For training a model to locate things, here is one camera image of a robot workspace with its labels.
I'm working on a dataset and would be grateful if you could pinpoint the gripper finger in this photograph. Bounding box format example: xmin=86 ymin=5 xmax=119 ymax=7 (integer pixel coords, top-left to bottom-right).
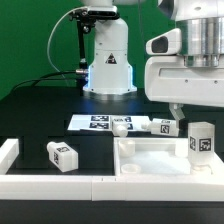
xmin=169 ymin=103 xmax=185 ymax=120

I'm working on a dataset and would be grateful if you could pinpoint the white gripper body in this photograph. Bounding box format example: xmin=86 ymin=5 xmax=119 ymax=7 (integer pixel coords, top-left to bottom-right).
xmin=144 ymin=56 xmax=224 ymax=107

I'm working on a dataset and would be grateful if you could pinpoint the white square tabletop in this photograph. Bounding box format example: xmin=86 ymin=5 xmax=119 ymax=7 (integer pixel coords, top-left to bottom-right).
xmin=114 ymin=138 xmax=212 ymax=176

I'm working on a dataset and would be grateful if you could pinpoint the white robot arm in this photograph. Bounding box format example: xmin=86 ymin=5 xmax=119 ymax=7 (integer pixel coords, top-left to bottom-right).
xmin=81 ymin=0 xmax=224 ymax=120

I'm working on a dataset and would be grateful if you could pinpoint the white paper marker sheet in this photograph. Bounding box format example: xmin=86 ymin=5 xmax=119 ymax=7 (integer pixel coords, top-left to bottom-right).
xmin=68 ymin=114 xmax=150 ymax=131

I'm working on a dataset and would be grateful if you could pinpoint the white U-shaped fence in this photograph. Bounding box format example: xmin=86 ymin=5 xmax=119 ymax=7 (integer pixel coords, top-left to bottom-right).
xmin=0 ymin=139 xmax=224 ymax=202

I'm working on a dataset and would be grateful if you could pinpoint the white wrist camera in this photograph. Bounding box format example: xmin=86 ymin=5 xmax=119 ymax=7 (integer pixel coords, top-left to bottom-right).
xmin=146 ymin=28 xmax=182 ymax=55

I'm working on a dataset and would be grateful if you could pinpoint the black camera on stand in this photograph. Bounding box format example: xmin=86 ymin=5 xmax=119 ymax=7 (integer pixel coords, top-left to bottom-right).
xmin=69 ymin=6 xmax=120 ymax=89

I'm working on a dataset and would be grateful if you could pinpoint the grey cable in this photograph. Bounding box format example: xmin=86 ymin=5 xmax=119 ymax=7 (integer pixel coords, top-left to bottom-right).
xmin=46 ymin=7 xmax=84 ymax=87

